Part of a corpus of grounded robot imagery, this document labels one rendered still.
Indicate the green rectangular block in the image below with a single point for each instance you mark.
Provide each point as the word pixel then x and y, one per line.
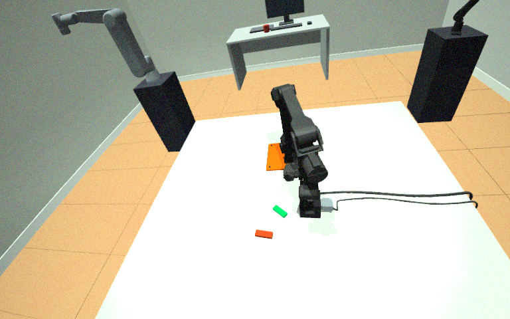
pixel 280 211

